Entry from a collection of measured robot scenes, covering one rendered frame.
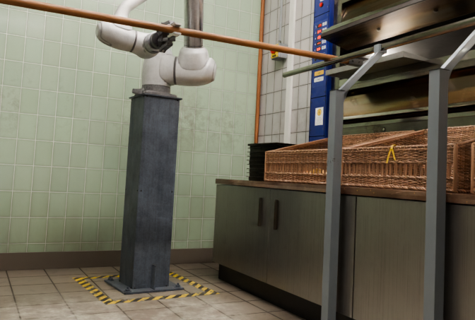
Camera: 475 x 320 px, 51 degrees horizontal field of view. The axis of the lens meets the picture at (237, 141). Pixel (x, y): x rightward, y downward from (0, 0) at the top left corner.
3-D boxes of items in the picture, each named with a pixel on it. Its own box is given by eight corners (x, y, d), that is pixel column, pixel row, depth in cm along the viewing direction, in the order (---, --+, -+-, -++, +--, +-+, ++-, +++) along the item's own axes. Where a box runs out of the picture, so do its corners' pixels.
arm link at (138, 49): (161, 58, 224) (133, 49, 218) (150, 64, 238) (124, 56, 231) (165, 36, 225) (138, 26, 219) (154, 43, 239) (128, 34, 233)
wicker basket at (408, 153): (423, 190, 223) (424, 128, 224) (550, 197, 173) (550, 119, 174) (337, 186, 200) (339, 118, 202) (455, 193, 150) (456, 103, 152)
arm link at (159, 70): (144, 89, 276) (147, 50, 277) (177, 90, 275) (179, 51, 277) (138, 83, 259) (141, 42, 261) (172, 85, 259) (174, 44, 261)
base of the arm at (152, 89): (126, 96, 268) (126, 86, 268) (164, 101, 279) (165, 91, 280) (138, 92, 252) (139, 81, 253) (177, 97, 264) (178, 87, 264)
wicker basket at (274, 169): (335, 184, 275) (337, 135, 277) (416, 189, 226) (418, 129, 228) (261, 181, 252) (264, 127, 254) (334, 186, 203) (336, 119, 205)
